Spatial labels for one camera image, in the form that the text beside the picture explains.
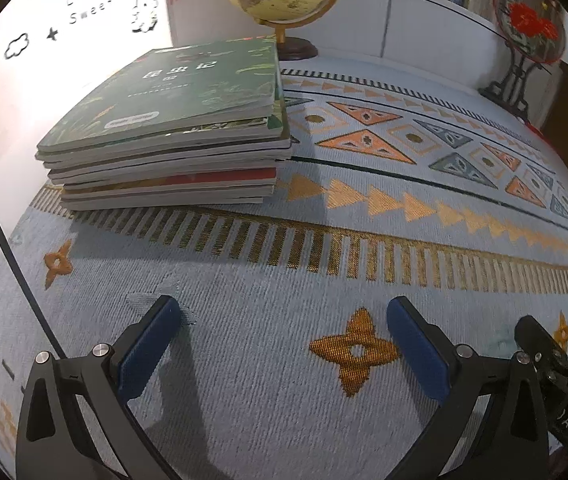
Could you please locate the black ornate fan stand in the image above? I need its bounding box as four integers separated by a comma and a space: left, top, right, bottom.
478, 46, 552, 124

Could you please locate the top green cover book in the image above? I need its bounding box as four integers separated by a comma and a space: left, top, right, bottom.
38, 36, 278, 157

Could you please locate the round red flower embroidery fan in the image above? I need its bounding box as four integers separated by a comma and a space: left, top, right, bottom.
492, 0, 566, 65

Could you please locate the patterned grey orange table mat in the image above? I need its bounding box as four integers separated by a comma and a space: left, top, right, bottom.
0, 60, 568, 479

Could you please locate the black cable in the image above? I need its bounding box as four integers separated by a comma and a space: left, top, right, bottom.
0, 196, 70, 361

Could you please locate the stack of books under top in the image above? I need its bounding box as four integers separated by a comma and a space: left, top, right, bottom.
34, 84, 295, 213

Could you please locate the white bookshelf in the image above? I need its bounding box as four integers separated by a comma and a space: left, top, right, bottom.
165, 0, 509, 89

